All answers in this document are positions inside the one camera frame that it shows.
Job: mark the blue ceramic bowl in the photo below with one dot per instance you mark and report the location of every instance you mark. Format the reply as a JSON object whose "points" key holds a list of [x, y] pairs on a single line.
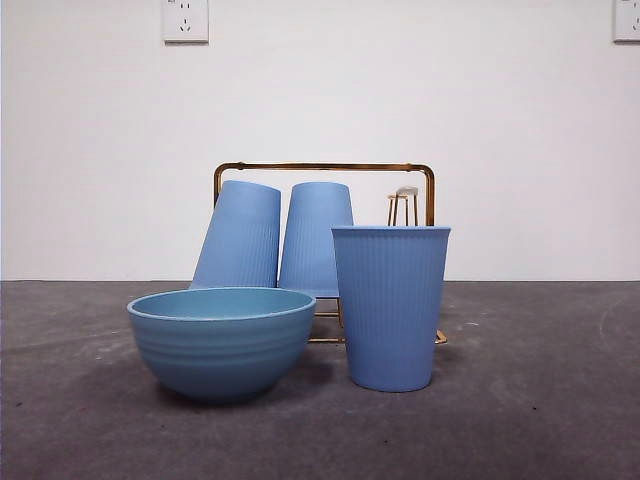
{"points": [[220, 350]]}

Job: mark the blue ribbed cup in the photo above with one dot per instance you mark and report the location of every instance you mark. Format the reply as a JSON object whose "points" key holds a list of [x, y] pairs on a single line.
{"points": [[240, 240], [310, 240], [390, 310]]}

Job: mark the white wall socket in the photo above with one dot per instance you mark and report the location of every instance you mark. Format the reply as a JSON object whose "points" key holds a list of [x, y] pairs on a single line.
{"points": [[627, 20], [185, 20]]}

